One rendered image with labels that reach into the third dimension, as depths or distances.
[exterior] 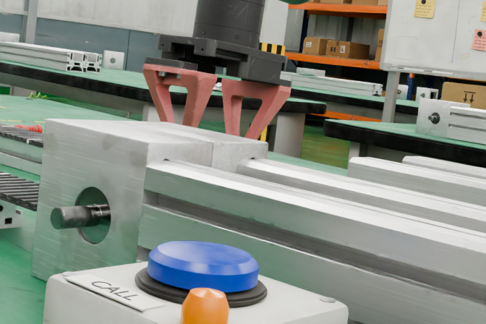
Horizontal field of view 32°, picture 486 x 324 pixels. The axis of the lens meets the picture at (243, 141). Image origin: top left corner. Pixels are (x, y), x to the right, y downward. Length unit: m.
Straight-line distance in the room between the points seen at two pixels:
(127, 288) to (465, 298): 0.14
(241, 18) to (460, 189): 0.25
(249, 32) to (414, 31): 3.28
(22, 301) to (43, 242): 0.05
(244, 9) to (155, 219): 0.30
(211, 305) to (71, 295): 0.06
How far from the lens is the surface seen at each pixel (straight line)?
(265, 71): 0.72
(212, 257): 0.30
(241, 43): 0.71
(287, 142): 3.50
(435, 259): 0.35
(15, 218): 0.65
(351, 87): 5.47
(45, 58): 3.80
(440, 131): 2.29
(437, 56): 3.88
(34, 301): 0.48
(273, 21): 8.64
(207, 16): 0.71
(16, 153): 0.94
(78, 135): 0.49
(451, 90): 5.08
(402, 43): 4.00
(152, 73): 0.70
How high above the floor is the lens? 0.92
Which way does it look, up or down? 6 degrees down
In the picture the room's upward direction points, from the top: 7 degrees clockwise
